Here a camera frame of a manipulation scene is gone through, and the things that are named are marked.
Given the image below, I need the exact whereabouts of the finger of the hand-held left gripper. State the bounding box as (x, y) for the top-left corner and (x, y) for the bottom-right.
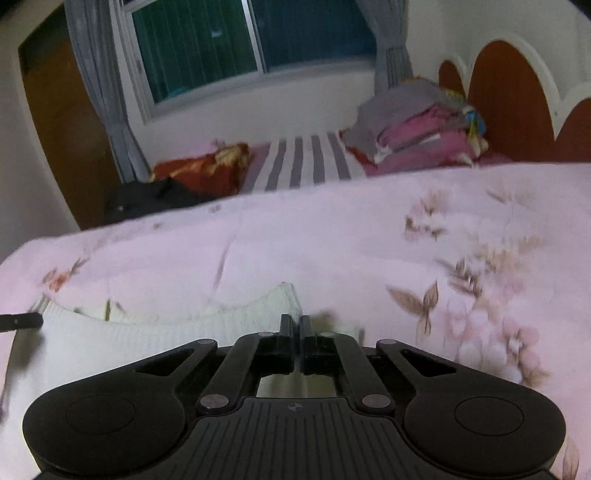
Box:
(0, 313), (44, 334)

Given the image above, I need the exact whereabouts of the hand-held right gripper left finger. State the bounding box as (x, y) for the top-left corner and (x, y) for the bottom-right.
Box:
(133, 314), (297, 417)

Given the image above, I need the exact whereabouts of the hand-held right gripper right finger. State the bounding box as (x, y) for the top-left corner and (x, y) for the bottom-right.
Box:
(300, 315), (459, 415)

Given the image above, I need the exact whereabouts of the white knit sweater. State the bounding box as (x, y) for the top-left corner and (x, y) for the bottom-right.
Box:
(7, 282), (365, 398)

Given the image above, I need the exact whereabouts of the pile of folded clothes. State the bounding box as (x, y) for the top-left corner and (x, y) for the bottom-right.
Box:
(341, 78), (491, 172)

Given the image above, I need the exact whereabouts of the pink floral bedsheet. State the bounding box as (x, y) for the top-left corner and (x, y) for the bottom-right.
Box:
(0, 161), (591, 480)

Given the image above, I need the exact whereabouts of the black cloth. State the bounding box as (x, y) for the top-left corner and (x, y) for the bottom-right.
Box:
(104, 178), (219, 228)

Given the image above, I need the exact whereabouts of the grey white striped cloth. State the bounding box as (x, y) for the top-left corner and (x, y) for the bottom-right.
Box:
(240, 131), (371, 193)

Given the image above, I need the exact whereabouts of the brown wooden door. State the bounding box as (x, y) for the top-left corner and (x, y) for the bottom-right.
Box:
(18, 9), (122, 232)

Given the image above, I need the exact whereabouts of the red floral cushion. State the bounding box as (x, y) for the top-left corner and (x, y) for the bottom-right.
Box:
(150, 143), (256, 197)

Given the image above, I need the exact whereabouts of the grey-blue curtain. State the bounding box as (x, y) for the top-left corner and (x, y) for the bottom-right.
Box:
(65, 0), (151, 182)
(355, 0), (414, 91)

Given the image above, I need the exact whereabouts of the brown and white headboard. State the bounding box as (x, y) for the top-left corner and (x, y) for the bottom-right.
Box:
(436, 39), (591, 166)

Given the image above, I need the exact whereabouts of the window with white frame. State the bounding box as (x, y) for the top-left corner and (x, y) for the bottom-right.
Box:
(117, 0), (385, 120)

